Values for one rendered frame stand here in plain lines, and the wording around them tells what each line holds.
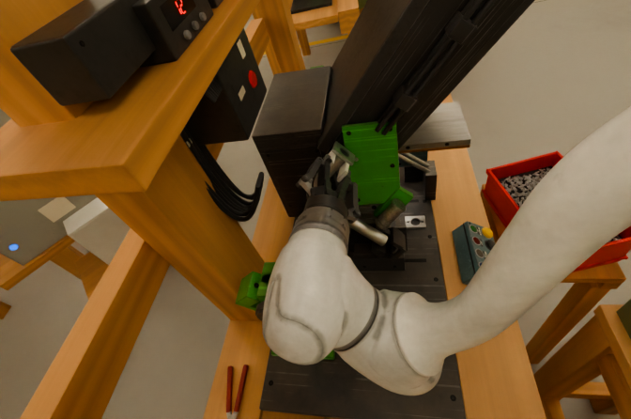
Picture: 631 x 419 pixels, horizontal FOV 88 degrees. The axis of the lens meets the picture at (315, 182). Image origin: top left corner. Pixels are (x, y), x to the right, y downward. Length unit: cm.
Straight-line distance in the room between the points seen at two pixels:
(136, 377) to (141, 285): 155
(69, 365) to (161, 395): 148
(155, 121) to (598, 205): 39
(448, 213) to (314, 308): 69
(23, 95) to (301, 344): 42
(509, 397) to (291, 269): 56
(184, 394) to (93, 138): 172
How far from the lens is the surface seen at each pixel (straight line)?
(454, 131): 90
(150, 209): 58
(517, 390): 85
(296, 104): 89
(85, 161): 39
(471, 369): 84
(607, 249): 106
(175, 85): 44
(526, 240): 32
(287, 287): 39
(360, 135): 72
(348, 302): 42
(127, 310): 67
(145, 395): 215
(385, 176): 77
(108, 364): 67
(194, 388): 201
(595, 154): 29
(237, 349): 95
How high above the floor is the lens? 170
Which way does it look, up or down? 45 degrees down
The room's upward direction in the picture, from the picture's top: 18 degrees counter-clockwise
